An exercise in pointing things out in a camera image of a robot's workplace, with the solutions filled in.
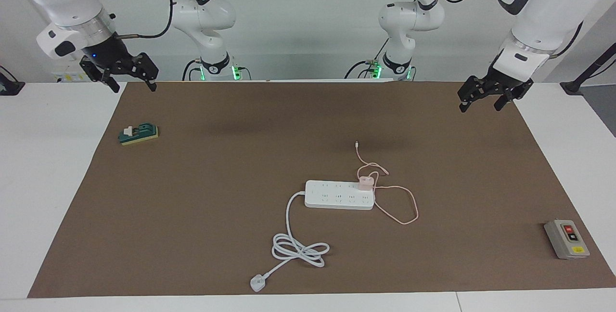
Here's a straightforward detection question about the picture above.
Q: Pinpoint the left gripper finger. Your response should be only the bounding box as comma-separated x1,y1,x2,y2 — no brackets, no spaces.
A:
457,76,487,113
494,85,523,112

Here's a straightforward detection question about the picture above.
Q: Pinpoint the black stand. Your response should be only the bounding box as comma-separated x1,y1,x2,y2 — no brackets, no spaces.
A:
560,42,616,95

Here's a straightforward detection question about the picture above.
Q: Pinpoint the grey push button box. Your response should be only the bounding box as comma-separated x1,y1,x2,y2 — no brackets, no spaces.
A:
544,219,590,260

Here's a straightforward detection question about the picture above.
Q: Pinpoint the pink charging cable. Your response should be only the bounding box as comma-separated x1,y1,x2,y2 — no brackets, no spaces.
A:
354,141,419,226

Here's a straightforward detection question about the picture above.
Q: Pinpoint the white power cord with plug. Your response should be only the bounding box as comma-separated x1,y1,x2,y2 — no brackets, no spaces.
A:
250,191,331,293

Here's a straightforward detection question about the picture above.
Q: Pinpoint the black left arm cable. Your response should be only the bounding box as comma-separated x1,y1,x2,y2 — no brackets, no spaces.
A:
433,0,584,58

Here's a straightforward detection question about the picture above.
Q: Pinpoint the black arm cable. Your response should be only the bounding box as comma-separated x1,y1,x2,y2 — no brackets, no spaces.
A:
433,0,584,58
115,0,174,39

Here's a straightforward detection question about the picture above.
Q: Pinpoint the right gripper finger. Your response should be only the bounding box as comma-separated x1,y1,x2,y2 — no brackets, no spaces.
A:
136,52,160,93
79,59,121,94

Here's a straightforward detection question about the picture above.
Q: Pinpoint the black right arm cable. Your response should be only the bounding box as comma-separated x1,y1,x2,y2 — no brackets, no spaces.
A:
115,0,174,39

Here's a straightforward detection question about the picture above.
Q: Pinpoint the yellow labelled box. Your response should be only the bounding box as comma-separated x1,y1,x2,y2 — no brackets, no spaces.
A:
53,72,90,83

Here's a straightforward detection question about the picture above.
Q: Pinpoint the black base cable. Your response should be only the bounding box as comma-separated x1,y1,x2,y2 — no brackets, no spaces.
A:
344,38,390,80
182,58,203,81

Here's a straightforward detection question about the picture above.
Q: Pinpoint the white power strip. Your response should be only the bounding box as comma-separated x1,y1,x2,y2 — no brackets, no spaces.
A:
305,180,375,210

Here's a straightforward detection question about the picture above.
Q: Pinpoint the black clamp mount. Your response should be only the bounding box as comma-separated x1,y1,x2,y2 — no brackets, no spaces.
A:
0,65,25,96

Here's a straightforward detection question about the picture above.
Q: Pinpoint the brown table mat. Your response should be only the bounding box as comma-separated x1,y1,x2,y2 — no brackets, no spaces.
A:
27,81,616,299

